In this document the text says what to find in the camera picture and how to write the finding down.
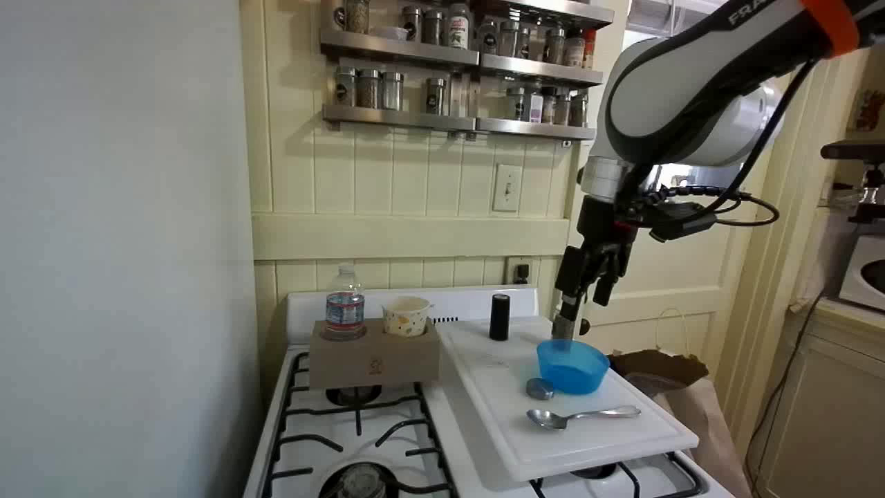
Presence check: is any cream light switch plate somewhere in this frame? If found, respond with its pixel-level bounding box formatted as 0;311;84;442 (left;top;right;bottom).
492;160;525;217

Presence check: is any metal spoon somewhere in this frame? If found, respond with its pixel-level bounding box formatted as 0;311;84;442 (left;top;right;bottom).
525;405;644;434

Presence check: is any blue plastic bowl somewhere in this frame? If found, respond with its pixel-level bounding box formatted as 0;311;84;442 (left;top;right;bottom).
535;337;614;399

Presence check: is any dark countertop appliance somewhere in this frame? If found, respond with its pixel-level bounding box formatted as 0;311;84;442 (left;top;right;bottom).
820;134;885;226

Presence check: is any brown cardboard box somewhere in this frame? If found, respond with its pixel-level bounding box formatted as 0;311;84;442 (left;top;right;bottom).
308;319;445;390

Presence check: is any glass spice jar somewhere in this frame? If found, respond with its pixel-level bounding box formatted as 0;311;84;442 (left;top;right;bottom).
571;88;592;130
550;87;577;128
507;80;535;121
333;0;370;36
333;63;359;109
357;67;382;112
480;12;507;56
423;74;455;119
521;20;547;63
502;9;525;59
379;69;409;113
420;5;449;48
400;0;427;45
529;80;557;125
542;20;571;67
445;0;477;49
565;26;596;69

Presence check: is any brown paper bag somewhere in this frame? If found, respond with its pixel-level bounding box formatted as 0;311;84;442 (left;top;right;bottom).
606;347;756;498

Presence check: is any black cylindrical shaker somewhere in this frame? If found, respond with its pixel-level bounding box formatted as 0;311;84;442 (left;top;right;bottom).
487;290;514;343

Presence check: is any black camera cable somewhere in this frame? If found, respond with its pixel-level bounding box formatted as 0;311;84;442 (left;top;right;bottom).
711;188;783;231

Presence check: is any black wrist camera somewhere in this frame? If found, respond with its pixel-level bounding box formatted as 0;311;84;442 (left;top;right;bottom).
644;188;720;244

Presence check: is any cream wall outlet plate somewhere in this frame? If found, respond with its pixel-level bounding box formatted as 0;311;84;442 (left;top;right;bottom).
507;258;536;289

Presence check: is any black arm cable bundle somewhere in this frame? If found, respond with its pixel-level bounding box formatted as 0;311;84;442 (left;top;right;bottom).
715;56;821;204

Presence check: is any white microwave oven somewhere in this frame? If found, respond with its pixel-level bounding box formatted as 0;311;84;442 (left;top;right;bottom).
836;232;885;316

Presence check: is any white gas stove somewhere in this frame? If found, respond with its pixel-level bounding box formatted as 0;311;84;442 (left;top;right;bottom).
240;283;741;498

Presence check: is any white refrigerator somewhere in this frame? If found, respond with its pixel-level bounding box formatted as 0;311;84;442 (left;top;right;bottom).
0;0;264;498

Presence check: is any metal spice shelf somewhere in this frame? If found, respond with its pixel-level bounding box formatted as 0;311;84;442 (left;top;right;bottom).
319;26;606;88
321;103;597;145

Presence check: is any black burner grate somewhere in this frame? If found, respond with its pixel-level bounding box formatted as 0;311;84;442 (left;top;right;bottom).
261;348;463;498
529;452;715;498

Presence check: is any cream cabinet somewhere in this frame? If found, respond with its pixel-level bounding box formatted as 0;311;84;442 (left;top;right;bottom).
751;298;885;498

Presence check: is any cream patterned cup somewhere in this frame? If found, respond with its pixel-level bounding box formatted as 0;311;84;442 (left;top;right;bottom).
382;294;435;340

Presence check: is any orange forearm strap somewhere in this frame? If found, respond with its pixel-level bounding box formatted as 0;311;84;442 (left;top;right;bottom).
799;0;866;56

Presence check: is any glass jar with lid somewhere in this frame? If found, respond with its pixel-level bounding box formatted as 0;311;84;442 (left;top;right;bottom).
323;264;369;340

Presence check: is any round stove burner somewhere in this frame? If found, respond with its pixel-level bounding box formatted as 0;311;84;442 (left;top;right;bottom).
317;460;405;498

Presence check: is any white cutting board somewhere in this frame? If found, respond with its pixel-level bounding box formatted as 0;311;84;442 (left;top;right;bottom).
435;316;704;484

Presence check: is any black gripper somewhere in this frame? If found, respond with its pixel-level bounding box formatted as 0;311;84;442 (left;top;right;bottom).
554;193;643;321

